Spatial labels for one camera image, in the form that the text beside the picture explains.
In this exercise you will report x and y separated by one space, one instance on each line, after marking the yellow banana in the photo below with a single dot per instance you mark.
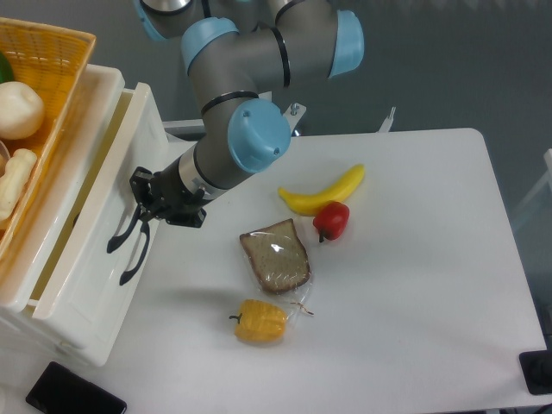
311 204

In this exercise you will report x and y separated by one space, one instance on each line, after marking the black smartphone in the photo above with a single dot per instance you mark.
59 390

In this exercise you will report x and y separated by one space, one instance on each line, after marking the black device at edge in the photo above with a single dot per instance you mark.
536 367

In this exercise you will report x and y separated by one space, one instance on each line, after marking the red bell pepper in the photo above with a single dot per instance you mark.
331 221

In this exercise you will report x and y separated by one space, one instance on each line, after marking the yellow bell pepper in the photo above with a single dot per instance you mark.
259 321

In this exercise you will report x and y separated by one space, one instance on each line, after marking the pale twisted bread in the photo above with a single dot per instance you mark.
16 175

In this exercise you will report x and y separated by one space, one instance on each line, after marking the wrapped brown bread slice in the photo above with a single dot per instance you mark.
279 265

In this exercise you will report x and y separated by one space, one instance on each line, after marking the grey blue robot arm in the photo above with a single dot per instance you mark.
231 61

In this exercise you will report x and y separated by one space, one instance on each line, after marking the orange woven basket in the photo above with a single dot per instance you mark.
50 60

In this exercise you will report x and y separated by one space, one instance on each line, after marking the white round bun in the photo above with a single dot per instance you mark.
22 111

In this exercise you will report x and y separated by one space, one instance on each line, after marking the white drawer cabinet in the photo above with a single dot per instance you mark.
50 213

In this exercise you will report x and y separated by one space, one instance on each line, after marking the green fruit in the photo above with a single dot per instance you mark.
6 71

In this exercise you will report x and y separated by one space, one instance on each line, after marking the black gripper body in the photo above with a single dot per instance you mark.
169 199

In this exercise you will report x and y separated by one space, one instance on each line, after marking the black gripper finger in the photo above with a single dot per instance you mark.
149 213
140 181

